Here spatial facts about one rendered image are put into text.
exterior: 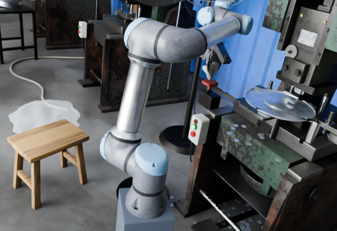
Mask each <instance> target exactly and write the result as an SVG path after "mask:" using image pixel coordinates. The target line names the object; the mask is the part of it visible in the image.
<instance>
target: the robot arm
mask: <svg viewBox="0 0 337 231"><path fill-rule="evenodd" d="M231 6H232V4H231V3H230V2H227V1H221V0H217V1H215V4H214V6H213V7H205V8H202V9H200V10H199V12H198V22H199V23H200V24H201V25H202V26H203V27H201V28H190V29H183V28H179V27H175V26H171V25H168V24H165V23H161V22H158V21H155V20H153V19H147V18H137V19H135V20H134V21H133V22H131V23H130V24H129V26H128V27H127V29H126V31H125V35H124V42H125V45H126V47H127V48H128V49H129V51H128V55H127V56H128V57H129V59H130V61H131V63H130V67H129V71H128V76H127V80H126V84H125V89H124V93H123V97H122V102H121V106H120V110H119V115H118V119H117V123H116V125H115V126H113V127H112V128H111V130H109V131H108V132H107V133H106V134H105V137H103V138H102V140H101V144H100V152H101V155H102V157H103V158H104V159H106V160H107V161H108V162H109V163H110V164H113V165H114V166H116V167H118V168H119V169H121V170H122V171H124V172H126V173H127V174H129V175H130V176H132V177H133V181H132V186H131V188H130V190H129V191H128V193H127V196H126V202H125V204H126V208H127V209H128V211H129V212H130V213H131V214H133V215H134V216H136V217H139V218H144V219H151V218H156V217H158V216H160V215H161V214H162V213H163V212H164V211H165V208H166V202H167V200H166V195H165V190H164V186H165V180H166V174H167V171H168V168H169V157H168V154H167V152H166V151H165V149H164V148H162V147H161V146H159V145H157V144H154V143H153V144H151V143H143V144H141V143H140V142H141V138H142V134H141V132H140V131H139V129H140V125H141V121H142V117H143V113H144V110H145V106H146V102H147V98H148V94H149V90H150V86H151V82H152V78H153V74H154V70H155V68H156V67H157V66H159V65H161V61H164V62H168V63H179V62H185V61H189V60H192V59H195V58H197V57H202V59H204V60H206V65H205V66H203V70H204V71H205V73H206V74H207V78H208V79H209V80H211V79H212V78H213V77H214V76H215V74H216V73H217V71H218V70H219V69H220V67H221V65H222V64H230V63H231V62H232V60H231V58H230V56H229V54H228V52H227V50H226V48H225V46H224V44H223V42H222V41H224V40H226V39H228V38H230V37H232V36H234V35H235V34H241V35H248V34H249V33H250V32H251V30H252V27H253V18H252V17H251V16H248V15H245V14H240V13H235V12H231Z"/></svg>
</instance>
